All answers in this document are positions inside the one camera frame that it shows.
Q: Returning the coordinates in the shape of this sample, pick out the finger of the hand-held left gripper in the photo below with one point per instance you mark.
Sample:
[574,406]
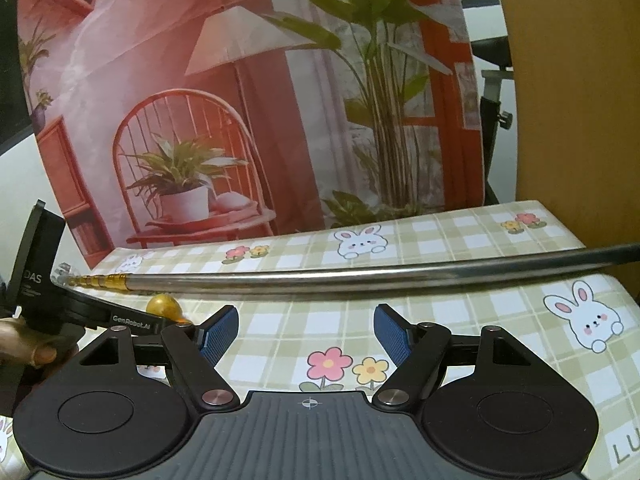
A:
[130,324]

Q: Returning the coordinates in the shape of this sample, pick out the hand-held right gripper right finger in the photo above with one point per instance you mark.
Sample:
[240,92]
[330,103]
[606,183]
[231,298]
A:
[392,332]

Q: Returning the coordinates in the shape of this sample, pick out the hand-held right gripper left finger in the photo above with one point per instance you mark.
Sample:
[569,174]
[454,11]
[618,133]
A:
[220,332]

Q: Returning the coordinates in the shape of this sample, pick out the small golden yellow citrus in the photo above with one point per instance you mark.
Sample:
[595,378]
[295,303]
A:
[167,307]

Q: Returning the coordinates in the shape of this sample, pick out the person's left hand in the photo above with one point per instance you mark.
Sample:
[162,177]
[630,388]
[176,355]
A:
[20,340]

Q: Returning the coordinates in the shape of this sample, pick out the steel rod with gold tip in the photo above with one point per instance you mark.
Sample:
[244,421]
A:
[350,275]

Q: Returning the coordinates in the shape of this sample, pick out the checked rabbit print tablecloth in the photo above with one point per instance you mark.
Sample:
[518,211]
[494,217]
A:
[300,310]

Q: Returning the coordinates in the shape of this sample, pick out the printed room backdrop cloth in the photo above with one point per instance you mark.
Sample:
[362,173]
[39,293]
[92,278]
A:
[300,110]

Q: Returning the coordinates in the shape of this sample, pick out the brown wooden board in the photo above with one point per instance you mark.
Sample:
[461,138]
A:
[575,110]

